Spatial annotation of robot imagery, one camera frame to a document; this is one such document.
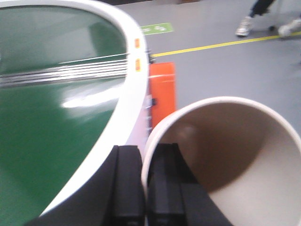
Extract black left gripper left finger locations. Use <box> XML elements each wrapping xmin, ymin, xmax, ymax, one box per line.
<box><xmin>26</xmin><ymin>145</ymin><xmax>145</xmax><ymax>226</ymax></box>

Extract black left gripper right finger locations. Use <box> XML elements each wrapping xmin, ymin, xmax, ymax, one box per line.
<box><xmin>147</xmin><ymin>144</ymin><xmax>231</xmax><ymax>226</ymax></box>

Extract beige cup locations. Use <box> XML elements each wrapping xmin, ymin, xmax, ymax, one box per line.
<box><xmin>141</xmin><ymin>97</ymin><xmax>301</xmax><ymax>226</ymax></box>

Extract white outer conveyor rim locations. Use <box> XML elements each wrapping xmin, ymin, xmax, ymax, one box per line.
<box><xmin>0</xmin><ymin>0</ymin><xmax>149</xmax><ymax>217</ymax></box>

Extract green conveyor belt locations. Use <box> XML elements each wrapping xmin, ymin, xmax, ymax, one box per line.
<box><xmin>0</xmin><ymin>6</ymin><xmax>126</xmax><ymax>226</ymax></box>

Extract orange panel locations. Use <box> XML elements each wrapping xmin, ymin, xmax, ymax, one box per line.
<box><xmin>149</xmin><ymin>62</ymin><xmax>176</xmax><ymax>127</ymax></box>

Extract steel rollers right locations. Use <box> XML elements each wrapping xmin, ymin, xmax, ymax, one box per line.
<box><xmin>0</xmin><ymin>54</ymin><xmax>129</xmax><ymax>88</ymax></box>

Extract person legs with sneakers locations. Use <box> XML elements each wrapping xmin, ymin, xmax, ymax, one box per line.
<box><xmin>235</xmin><ymin>0</ymin><xmax>301</xmax><ymax>38</ymax></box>

